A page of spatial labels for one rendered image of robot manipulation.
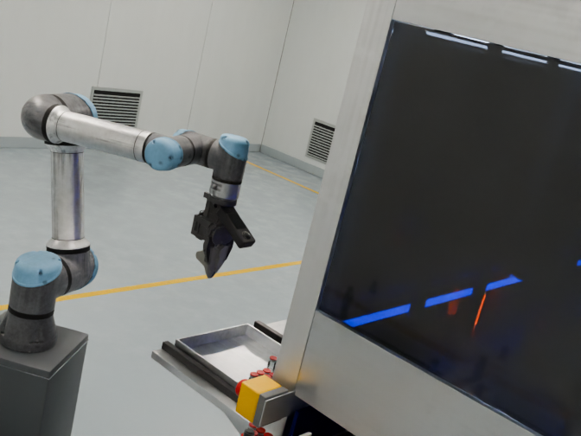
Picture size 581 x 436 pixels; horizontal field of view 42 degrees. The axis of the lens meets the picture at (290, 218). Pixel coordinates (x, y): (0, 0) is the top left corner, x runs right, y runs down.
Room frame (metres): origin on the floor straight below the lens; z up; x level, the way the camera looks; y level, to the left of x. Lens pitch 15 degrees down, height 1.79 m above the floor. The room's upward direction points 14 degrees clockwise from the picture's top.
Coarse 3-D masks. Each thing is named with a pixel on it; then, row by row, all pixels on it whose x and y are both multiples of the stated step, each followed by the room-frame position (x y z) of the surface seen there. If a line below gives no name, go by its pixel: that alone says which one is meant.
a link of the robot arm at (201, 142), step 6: (180, 132) 1.85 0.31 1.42; (186, 132) 1.85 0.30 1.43; (192, 132) 1.85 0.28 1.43; (192, 138) 1.80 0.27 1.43; (198, 138) 1.82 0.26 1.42; (204, 138) 1.83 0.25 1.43; (210, 138) 1.84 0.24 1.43; (216, 138) 1.85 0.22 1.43; (198, 144) 1.80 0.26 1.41; (204, 144) 1.82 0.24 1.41; (210, 144) 1.82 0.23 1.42; (198, 150) 1.79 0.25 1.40; (204, 150) 1.81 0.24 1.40; (198, 156) 1.80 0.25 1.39; (204, 156) 1.81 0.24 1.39; (192, 162) 1.79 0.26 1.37; (198, 162) 1.82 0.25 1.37; (204, 162) 1.81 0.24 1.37
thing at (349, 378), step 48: (432, 0) 1.41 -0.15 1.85; (480, 0) 1.35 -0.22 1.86; (528, 0) 1.30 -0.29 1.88; (576, 0) 1.25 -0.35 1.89; (528, 48) 1.28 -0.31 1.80; (576, 48) 1.24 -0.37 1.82; (336, 336) 1.42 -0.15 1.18; (336, 384) 1.40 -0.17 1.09; (384, 384) 1.33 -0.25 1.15; (432, 384) 1.27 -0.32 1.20; (384, 432) 1.31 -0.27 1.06; (432, 432) 1.26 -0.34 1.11; (480, 432) 1.21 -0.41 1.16; (528, 432) 1.16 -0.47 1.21
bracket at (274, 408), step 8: (272, 400) 1.40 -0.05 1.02; (280, 400) 1.42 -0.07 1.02; (288, 400) 1.44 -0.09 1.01; (264, 408) 1.38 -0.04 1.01; (272, 408) 1.40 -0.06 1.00; (280, 408) 1.42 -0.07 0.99; (288, 408) 1.45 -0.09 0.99; (264, 416) 1.39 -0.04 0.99; (272, 416) 1.41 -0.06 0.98; (280, 416) 1.43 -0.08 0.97; (264, 424) 1.39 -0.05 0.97
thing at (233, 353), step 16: (192, 336) 1.82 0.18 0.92; (208, 336) 1.87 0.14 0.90; (224, 336) 1.91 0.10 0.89; (240, 336) 1.96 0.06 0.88; (256, 336) 1.95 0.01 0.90; (192, 352) 1.74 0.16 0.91; (208, 352) 1.82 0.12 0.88; (224, 352) 1.84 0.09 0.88; (240, 352) 1.86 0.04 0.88; (256, 352) 1.88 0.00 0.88; (272, 352) 1.91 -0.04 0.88; (208, 368) 1.70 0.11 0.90; (224, 368) 1.75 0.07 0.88; (240, 368) 1.78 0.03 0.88; (256, 368) 1.80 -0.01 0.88
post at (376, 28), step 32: (384, 0) 1.47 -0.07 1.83; (384, 32) 1.46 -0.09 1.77; (352, 64) 1.49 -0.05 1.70; (352, 96) 1.48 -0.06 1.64; (352, 128) 1.47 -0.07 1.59; (352, 160) 1.46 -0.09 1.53; (320, 192) 1.49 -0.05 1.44; (320, 224) 1.48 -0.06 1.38; (320, 256) 1.47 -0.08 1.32; (320, 288) 1.46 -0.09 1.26; (288, 320) 1.49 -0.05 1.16; (288, 352) 1.48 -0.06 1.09; (288, 384) 1.47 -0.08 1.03; (288, 416) 1.46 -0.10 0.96
